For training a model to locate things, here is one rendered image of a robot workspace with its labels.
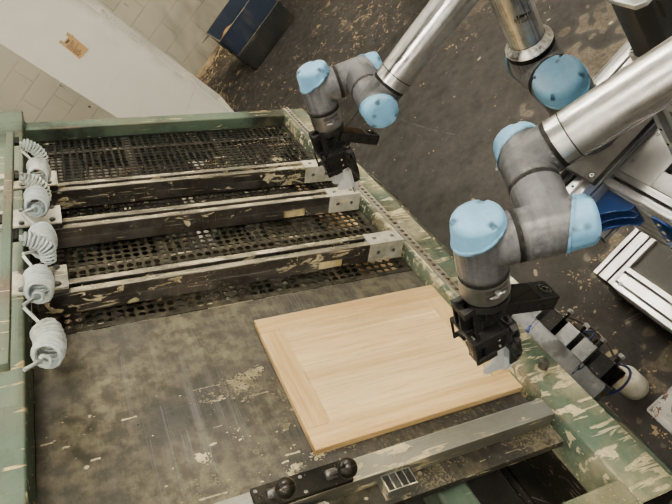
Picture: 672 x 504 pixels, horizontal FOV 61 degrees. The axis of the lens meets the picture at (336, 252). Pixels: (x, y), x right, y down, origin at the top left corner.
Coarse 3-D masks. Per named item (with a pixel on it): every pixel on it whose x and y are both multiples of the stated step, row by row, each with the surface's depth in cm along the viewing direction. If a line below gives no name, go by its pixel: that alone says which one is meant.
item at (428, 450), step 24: (528, 408) 135; (456, 432) 127; (480, 432) 128; (504, 432) 129; (360, 456) 119; (384, 456) 120; (408, 456) 120; (432, 456) 122; (456, 456) 126; (360, 480) 115
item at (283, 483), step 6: (282, 480) 99; (288, 480) 99; (276, 486) 99; (282, 486) 99; (288, 486) 99; (294, 486) 99; (270, 492) 108; (276, 492) 99; (282, 492) 98; (288, 492) 98; (294, 492) 99; (270, 498) 108; (282, 498) 99; (288, 498) 99
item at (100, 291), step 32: (224, 256) 167; (256, 256) 170; (288, 256) 171; (320, 256) 175; (352, 256) 181; (384, 256) 187; (64, 288) 143; (96, 288) 149; (128, 288) 153; (160, 288) 158; (192, 288) 162
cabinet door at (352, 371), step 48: (432, 288) 174; (288, 336) 150; (336, 336) 152; (384, 336) 154; (432, 336) 156; (288, 384) 136; (336, 384) 138; (384, 384) 140; (432, 384) 142; (480, 384) 143; (336, 432) 126; (384, 432) 129
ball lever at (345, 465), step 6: (342, 462) 104; (348, 462) 104; (354, 462) 104; (330, 468) 114; (336, 468) 114; (342, 468) 103; (348, 468) 103; (354, 468) 103; (324, 474) 113; (330, 474) 112; (336, 474) 110; (342, 474) 103; (348, 474) 103; (354, 474) 104
